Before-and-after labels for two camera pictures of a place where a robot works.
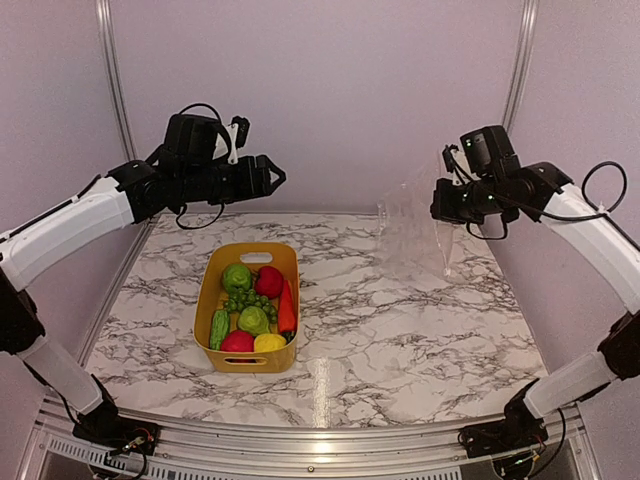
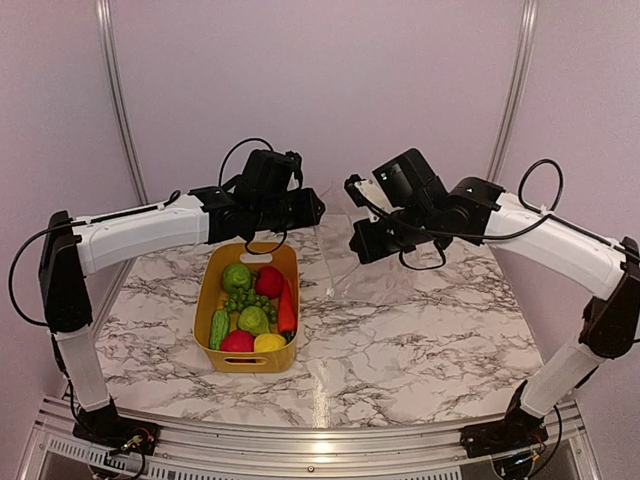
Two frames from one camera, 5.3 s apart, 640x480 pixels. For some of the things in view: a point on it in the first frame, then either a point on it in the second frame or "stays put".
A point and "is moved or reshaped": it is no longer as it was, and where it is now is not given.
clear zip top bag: [408, 236] is moved or reshaped
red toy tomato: [269, 282] stays put
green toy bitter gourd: [220, 327] stays put
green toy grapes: [241, 298] stays put
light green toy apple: [236, 276] stays put
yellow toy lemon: [269, 342] stays put
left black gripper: [255, 182] → [310, 215]
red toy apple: [238, 341] stays put
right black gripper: [441, 207] → [369, 249]
